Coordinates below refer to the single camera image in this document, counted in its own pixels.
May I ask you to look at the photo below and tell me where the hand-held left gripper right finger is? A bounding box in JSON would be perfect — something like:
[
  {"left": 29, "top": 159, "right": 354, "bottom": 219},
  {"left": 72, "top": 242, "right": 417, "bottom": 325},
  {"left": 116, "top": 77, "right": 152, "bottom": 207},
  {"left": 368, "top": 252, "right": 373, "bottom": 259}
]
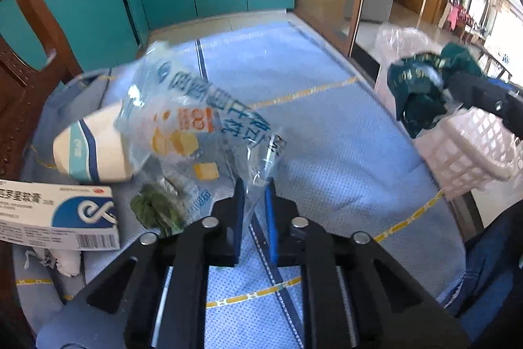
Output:
[{"left": 265, "top": 178, "right": 470, "bottom": 349}]

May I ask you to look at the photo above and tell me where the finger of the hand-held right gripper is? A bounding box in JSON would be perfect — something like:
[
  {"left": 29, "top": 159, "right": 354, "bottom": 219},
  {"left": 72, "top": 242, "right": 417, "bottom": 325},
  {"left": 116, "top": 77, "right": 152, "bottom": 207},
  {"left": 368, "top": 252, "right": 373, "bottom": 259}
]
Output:
[{"left": 447, "top": 71, "right": 523, "bottom": 137}]

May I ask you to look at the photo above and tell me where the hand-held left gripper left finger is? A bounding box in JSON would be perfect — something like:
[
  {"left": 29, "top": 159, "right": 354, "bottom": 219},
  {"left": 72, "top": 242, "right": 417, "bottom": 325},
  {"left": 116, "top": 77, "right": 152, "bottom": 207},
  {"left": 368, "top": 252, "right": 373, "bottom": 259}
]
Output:
[{"left": 61, "top": 178, "right": 246, "bottom": 349}]

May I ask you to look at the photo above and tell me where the white lattice wastebasket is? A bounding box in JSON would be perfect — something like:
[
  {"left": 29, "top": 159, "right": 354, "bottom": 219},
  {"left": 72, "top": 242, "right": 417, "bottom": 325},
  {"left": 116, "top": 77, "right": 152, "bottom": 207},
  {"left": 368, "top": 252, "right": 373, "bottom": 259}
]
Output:
[{"left": 413, "top": 108, "right": 523, "bottom": 199}]

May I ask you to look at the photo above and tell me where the dark green foil wrapper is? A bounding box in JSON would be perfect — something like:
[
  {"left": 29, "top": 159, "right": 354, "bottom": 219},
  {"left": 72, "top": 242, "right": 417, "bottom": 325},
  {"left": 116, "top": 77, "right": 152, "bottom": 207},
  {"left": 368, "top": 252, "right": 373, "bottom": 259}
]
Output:
[{"left": 387, "top": 42, "right": 487, "bottom": 139}]

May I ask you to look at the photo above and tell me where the clear printed plastic bag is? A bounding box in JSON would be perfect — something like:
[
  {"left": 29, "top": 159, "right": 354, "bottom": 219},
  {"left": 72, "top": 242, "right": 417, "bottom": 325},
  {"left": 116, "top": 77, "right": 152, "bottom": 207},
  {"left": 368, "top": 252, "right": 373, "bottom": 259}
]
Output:
[{"left": 113, "top": 42, "right": 289, "bottom": 211}]

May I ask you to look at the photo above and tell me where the pink chair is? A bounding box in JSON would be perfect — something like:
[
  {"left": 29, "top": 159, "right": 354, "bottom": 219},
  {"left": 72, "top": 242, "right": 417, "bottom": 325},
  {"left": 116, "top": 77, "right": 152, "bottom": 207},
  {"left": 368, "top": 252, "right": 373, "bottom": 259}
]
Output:
[{"left": 445, "top": 3, "right": 470, "bottom": 31}]

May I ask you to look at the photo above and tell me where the green vegetable scrap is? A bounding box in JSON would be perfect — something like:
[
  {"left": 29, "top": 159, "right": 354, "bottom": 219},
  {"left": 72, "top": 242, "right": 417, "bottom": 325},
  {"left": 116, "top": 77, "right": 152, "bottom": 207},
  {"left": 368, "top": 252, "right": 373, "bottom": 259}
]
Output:
[{"left": 130, "top": 183, "right": 184, "bottom": 237}]

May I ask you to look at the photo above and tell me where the blue checked cloth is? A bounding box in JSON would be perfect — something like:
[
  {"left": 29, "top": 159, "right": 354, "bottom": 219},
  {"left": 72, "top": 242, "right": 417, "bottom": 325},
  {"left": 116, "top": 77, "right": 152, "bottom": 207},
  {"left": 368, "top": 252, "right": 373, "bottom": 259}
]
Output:
[{"left": 12, "top": 24, "right": 468, "bottom": 349}]

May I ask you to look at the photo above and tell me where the white and blue paper cup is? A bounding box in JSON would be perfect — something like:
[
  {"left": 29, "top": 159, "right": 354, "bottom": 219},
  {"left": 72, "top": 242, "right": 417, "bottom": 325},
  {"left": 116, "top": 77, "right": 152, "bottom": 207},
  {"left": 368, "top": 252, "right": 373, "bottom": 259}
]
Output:
[{"left": 53, "top": 104, "right": 135, "bottom": 184}]

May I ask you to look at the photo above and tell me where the person's blue jeans leg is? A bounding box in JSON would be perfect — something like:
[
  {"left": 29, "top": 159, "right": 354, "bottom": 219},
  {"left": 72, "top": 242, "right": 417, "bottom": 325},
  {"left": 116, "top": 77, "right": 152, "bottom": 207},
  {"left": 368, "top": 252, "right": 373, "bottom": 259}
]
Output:
[{"left": 443, "top": 206, "right": 523, "bottom": 345}]

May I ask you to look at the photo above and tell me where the crumpled white tissue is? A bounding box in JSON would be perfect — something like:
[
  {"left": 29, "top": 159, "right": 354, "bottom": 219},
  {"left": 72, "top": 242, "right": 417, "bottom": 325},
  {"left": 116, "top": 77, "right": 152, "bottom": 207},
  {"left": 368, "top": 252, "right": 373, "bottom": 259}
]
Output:
[{"left": 24, "top": 247, "right": 82, "bottom": 277}]

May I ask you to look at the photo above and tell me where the white box with blue logo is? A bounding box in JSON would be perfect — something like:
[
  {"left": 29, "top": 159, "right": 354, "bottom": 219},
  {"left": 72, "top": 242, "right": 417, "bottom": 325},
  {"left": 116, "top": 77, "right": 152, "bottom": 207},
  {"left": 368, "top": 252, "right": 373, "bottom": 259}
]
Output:
[{"left": 0, "top": 179, "right": 121, "bottom": 252}]

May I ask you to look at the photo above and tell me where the carved wooden chair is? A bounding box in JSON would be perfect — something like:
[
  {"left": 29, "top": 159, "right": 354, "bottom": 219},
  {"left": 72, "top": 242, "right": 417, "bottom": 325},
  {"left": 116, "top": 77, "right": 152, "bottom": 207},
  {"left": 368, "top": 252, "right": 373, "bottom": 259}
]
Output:
[{"left": 0, "top": 0, "right": 84, "bottom": 180}]

